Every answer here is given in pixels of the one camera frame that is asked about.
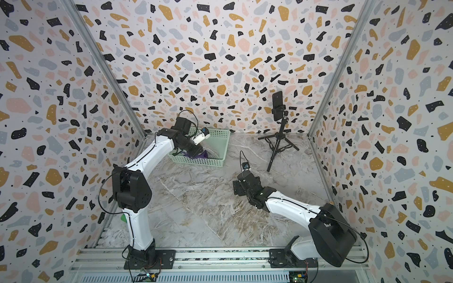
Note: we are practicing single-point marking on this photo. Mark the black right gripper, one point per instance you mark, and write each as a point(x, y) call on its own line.
point(237, 187)

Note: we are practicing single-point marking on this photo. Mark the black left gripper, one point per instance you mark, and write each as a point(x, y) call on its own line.
point(198, 150)

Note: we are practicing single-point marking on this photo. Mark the purple cloth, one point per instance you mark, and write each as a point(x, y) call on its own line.
point(201, 155)

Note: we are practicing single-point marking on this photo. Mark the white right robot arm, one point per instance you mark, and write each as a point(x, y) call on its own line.
point(332, 237)

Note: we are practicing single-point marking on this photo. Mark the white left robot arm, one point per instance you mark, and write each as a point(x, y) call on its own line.
point(133, 193)

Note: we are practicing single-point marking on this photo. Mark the mint green plastic basket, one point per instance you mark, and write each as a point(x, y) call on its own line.
point(215, 150)

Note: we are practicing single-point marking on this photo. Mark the black tripod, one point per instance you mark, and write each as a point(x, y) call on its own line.
point(278, 142)

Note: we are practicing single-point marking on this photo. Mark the black smartphone on tripod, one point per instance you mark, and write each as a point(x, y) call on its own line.
point(278, 109)

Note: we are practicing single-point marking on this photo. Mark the right circuit board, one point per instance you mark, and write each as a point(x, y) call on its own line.
point(298, 277)

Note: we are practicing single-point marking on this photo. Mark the circuit board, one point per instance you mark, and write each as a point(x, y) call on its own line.
point(298, 277)
point(147, 277)

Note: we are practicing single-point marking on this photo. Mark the left circuit board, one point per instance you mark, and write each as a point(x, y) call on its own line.
point(147, 277)

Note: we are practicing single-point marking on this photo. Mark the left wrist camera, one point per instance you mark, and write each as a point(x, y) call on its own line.
point(201, 135)

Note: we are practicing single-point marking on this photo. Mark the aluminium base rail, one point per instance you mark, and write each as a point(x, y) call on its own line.
point(216, 265)

